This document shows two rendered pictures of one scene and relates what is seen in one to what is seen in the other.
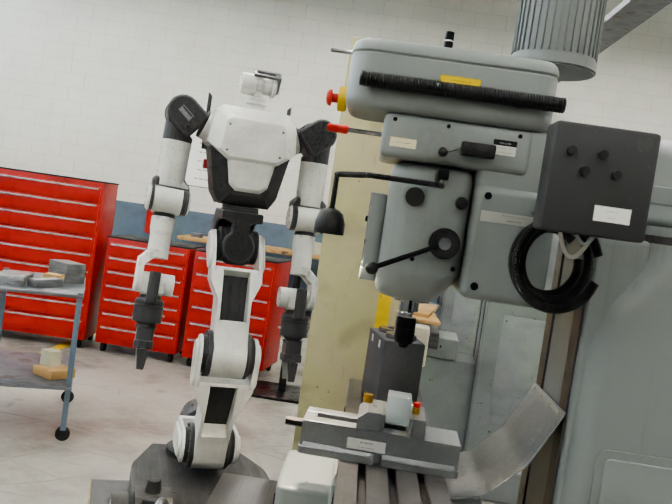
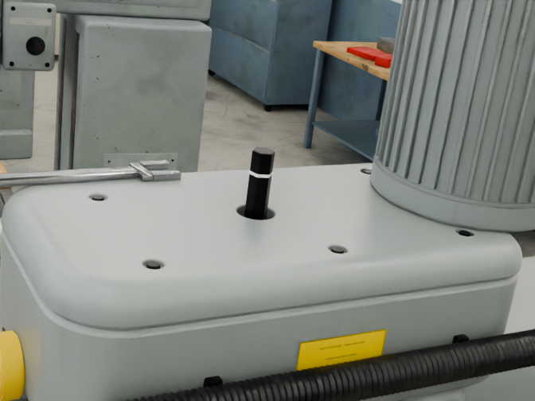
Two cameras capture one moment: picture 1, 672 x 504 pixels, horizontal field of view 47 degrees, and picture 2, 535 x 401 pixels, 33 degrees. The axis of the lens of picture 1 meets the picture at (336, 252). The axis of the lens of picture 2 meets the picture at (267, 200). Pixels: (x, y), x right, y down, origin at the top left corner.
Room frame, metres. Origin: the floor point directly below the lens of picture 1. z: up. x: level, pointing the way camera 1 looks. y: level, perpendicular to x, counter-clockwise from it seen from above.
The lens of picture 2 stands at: (1.17, 0.22, 2.20)
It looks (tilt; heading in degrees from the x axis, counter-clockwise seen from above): 21 degrees down; 328
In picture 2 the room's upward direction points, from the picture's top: 8 degrees clockwise
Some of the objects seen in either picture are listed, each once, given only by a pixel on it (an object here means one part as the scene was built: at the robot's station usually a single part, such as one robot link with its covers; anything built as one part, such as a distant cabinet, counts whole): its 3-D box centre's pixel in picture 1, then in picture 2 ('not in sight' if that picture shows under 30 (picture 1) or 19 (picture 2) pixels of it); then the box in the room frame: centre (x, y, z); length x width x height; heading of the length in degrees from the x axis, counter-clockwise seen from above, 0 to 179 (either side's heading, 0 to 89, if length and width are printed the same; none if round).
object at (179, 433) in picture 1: (206, 440); not in sight; (2.49, 0.33, 0.68); 0.21 x 0.20 x 0.13; 17
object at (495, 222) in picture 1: (500, 244); not in sight; (1.83, -0.39, 1.47); 0.24 x 0.19 x 0.26; 178
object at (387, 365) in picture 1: (392, 364); not in sight; (2.26, -0.21, 1.07); 0.22 x 0.12 x 0.20; 9
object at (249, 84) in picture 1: (256, 88); not in sight; (2.42, 0.32, 1.84); 0.10 x 0.07 x 0.09; 107
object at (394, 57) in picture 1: (447, 92); (259, 285); (1.84, -0.21, 1.81); 0.47 x 0.26 x 0.16; 88
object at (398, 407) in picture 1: (398, 407); not in sight; (1.68, -0.19, 1.08); 0.06 x 0.05 x 0.06; 176
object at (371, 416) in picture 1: (371, 414); not in sight; (1.69, -0.13, 1.06); 0.12 x 0.06 x 0.04; 176
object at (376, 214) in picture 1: (373, 236); not in sight; (1.85, -0.08, 1.45); 0.04 x 0.04 x 0.21; 88
